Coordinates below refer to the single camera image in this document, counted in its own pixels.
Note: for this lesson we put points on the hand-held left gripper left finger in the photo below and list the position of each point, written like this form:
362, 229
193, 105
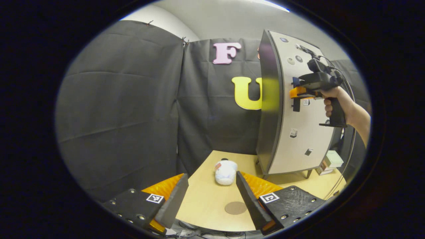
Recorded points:
172, 202

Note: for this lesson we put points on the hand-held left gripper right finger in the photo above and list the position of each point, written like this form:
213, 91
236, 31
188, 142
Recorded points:
250, 202

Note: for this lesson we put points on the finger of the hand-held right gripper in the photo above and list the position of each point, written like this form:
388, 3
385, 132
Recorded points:
298, 92

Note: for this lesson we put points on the round brown coaster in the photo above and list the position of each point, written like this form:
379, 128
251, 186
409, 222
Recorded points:
235, 208

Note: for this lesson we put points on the white cabinet door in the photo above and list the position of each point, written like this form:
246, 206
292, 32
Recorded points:
298, 149

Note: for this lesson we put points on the dark grey cabinet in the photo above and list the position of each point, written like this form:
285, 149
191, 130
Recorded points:
269, 132

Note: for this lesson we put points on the white fluffy toy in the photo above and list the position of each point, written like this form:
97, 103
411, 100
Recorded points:
225, 172

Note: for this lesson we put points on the pale green book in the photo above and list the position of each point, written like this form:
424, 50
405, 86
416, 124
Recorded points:
333, 158

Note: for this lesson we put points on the black backdrop cloth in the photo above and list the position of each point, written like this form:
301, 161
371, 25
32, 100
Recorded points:
116, 116

